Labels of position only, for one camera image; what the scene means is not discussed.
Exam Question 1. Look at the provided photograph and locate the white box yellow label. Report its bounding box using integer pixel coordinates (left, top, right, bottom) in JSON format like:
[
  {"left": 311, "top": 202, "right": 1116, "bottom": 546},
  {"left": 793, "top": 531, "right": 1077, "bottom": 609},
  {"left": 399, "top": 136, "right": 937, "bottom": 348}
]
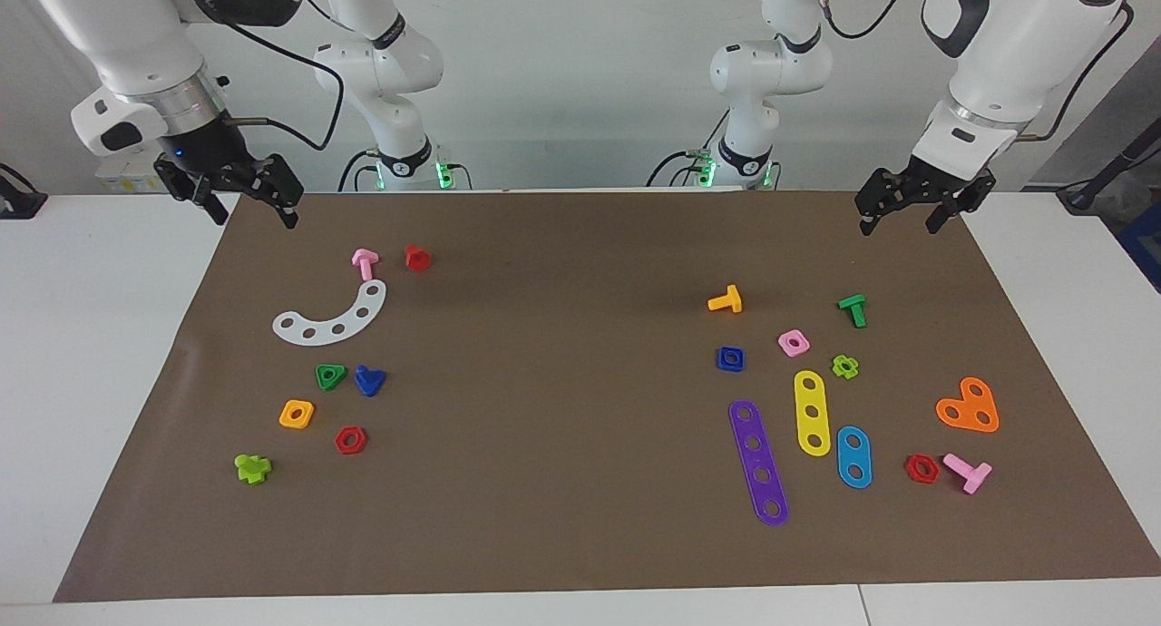
[{"left": 95, "top": 159, "right": 173, "bottom": 194}]

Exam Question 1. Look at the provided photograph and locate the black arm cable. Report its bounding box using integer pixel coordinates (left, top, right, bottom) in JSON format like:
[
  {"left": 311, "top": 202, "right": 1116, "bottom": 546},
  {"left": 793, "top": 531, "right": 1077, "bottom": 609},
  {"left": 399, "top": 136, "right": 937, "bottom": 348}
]
[
  {"left": 195, "top": 9, "right": 346, "bottom": 152},
  {"left": 812, "top": 0, "right": 1137, "bottom": 144}
]

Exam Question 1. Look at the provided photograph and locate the blue two-hole strip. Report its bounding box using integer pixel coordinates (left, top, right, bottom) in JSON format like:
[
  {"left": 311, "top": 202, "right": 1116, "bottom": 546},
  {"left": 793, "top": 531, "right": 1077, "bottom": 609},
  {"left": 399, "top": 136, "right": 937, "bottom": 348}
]
[{"left": 836, "top": 425, "right": 873, "bottom": 490}]

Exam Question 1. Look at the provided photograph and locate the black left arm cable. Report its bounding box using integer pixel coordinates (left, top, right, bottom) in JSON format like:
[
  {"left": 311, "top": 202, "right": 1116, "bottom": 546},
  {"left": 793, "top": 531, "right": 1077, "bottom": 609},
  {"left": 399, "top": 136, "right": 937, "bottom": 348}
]
[{"left": 812, "top": 0, "right": 1137, "bottom": 144}]

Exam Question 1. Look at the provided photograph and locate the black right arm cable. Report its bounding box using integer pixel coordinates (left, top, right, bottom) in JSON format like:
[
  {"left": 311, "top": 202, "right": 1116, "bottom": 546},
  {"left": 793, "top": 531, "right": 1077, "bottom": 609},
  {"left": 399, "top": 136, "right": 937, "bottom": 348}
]
[{"left": 195, "top": 9, "right": 346, "bottom": 152}]

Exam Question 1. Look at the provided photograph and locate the orange heart three-hole plate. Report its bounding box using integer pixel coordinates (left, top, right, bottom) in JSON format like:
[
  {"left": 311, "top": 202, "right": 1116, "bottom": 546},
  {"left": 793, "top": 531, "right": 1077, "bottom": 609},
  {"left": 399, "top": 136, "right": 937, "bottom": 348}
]
[{"left": 935, "top": 377, "right": 1000, "bottom": 434}]

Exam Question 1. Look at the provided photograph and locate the black clamp object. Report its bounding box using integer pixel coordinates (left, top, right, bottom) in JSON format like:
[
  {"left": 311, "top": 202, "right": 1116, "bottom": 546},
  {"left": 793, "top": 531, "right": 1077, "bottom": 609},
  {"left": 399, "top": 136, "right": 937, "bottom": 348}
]
[{"left": 0, "top": 163, "right": 48, "bottom": 220}]

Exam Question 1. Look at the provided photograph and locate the black base cable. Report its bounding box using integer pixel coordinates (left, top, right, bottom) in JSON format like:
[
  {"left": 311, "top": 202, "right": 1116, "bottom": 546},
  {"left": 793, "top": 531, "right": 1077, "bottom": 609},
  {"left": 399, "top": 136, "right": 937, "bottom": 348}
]
[
  {"left": 337, "top": 148, "right": 382, "bottom": 193},
  {"left": 646, "top": 109, "right": 732, "bottom": 189}
]

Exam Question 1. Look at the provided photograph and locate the blue crate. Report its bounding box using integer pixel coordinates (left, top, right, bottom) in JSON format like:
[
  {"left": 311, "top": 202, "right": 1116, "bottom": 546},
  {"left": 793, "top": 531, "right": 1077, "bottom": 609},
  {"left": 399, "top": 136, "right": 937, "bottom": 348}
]
[{"left": 1117, "top": 204, "right": 1161, "bottom": 293}]

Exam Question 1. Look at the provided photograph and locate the white curved five-hole plate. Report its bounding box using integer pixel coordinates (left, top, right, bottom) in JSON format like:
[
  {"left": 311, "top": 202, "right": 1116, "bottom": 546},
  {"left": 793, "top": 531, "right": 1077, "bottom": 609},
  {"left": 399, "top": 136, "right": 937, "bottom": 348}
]
[{"left": 272, "top": 279, "right": 388, "bottom": 347}]

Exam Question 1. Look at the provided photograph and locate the yellow three-hole strip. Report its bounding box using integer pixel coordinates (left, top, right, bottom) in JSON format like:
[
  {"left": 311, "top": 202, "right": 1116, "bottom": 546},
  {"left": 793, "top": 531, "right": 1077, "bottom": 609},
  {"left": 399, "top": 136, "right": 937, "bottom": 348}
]
[{"left": 794, "top": 370, "right": 832, "bottom": 457}]

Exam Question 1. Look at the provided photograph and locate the brown table mat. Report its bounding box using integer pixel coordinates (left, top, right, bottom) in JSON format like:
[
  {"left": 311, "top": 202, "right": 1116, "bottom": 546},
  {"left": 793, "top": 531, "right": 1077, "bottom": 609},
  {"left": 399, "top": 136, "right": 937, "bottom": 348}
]
[{"left": 53, "top": 191, "right": 1161, "bottom": 603}]

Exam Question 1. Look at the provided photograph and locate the purple four-hole strip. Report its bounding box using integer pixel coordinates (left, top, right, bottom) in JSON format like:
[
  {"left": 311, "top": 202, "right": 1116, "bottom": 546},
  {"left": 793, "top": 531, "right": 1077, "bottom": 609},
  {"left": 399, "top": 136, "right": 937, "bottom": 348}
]
[{"left": 728, "top": 399, "right": 790, "bottom": 527}]

